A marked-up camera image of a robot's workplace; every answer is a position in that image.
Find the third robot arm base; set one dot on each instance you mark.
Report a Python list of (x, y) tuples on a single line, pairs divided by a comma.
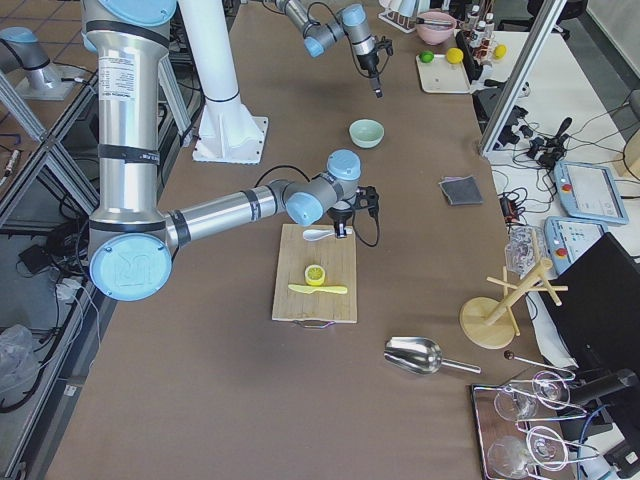
[(22, 50)]

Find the bamboo cutting board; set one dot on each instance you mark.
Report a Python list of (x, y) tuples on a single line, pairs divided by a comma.
[(336, 256)]

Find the upper teach pendant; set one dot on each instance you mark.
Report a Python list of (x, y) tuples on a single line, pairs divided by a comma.
[(589, 191)]

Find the green lime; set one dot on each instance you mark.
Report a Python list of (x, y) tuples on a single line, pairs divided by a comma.
[(426, 56)]

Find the white ceramic spoon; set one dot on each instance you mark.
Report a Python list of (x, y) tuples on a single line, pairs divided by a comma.
[(313, 235)]

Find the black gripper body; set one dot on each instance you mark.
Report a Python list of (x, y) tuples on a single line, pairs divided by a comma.
[(341, 216), (369, 63)]

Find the lower wine glass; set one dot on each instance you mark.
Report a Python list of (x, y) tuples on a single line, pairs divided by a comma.
[(539, 452)]

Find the white pedestal column base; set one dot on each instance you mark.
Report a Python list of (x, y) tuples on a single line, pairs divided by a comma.
[(228, 132)]

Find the clear plastic container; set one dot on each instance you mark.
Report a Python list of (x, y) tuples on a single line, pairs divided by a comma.
[(526, 246)]

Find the upper wine glass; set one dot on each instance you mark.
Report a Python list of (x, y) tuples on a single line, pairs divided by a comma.
[(525, 399)]

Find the yellow lemon slice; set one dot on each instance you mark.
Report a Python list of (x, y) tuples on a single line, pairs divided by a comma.
[(315, 275)]

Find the metal scoop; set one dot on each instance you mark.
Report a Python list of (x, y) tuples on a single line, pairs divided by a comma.
[(421, 355)]

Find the yellow plastic knife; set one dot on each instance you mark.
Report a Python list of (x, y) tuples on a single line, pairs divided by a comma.
[(308, 289)]

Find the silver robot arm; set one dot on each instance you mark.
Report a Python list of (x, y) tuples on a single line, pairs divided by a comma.
[(350, 22), (132, 243)]

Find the black monitor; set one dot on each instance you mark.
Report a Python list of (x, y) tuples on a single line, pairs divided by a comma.
[(598, 320)]

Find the aluminium frame post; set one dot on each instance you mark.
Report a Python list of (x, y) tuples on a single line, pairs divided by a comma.
[(541, 29)]

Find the teach pendant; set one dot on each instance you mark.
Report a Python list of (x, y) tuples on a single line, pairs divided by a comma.
[(589, 191), (568, 238)]

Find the wine glass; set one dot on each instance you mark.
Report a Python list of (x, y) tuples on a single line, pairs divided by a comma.
[(539, 452), (525, 399)]

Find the mint green bowl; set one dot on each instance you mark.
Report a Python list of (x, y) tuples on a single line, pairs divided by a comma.
[(366, 133)]

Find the clear plastic bag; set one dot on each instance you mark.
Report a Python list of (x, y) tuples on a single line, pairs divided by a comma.
[(19, 367)]

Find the wooden cup tree stand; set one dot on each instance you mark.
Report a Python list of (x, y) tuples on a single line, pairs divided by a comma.
[(490, 323)]

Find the pink bowl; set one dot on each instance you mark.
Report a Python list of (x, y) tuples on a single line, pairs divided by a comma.
[(435, 27)]

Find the yellow fruit on rack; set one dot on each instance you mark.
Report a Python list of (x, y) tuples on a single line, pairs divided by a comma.
[(499, 51)]

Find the lower teach pendant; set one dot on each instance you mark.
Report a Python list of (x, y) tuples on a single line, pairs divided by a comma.
[(568, 238)]

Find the wire glass rack tray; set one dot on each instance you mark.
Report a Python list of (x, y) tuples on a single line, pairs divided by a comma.
[(517, 426)]

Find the grey folded cloth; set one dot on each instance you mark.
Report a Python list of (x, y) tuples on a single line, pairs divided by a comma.
[(460, 191)]

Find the cream tray with bear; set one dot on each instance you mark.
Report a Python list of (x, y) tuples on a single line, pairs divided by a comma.
[(441, 77)]

